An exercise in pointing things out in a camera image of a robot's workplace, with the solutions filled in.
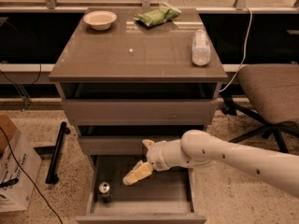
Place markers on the middle drawer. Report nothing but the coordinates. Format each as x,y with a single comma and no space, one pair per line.
127,140

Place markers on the black metal bar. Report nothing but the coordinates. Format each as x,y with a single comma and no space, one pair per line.
52,178

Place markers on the green snack bag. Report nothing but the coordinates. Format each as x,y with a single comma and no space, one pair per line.
158,16

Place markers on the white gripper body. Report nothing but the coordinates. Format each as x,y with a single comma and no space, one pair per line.
154,155

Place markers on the cardboard box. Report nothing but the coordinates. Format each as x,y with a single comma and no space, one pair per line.
17,157

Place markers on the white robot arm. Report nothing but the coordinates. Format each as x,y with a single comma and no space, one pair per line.
197,148

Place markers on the grey office chair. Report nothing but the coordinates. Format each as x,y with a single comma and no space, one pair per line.
273,91

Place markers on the grey drawer cabinet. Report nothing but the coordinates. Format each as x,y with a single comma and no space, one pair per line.
130,52

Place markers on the top drawer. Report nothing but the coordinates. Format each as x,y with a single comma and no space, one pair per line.
139,104

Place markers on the open bottom drawer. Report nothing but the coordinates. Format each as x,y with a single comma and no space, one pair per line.
163,198

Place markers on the redbull can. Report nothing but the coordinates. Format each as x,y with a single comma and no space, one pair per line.
105,191

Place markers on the white bowl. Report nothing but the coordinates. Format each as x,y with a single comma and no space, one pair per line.
100,20

